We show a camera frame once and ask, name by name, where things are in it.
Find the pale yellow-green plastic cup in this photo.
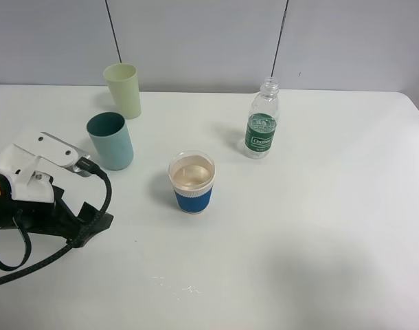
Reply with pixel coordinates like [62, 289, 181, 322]
[103, 63, 141, 120]

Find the black braided left cable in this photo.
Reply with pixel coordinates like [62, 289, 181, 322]
[0, 156, 113, 289]

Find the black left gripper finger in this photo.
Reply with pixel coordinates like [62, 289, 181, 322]
[67, 202, 114, 248]

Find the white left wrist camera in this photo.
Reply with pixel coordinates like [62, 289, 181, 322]
[0, 129, 91, 204]

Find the teal blue plastic cup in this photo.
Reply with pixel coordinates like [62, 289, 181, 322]
[86, 112, 134, 171]

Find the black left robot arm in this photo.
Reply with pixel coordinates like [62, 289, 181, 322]
[0, 175, 99, 242]

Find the clear green-label water bottle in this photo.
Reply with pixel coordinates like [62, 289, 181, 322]
[245, 77, 280, 160]

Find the white cup with blue sleeve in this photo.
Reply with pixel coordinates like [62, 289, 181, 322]
[168, 151, 216, 214]

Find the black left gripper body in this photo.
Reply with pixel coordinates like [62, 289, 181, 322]
[0, 174, 75, 237]

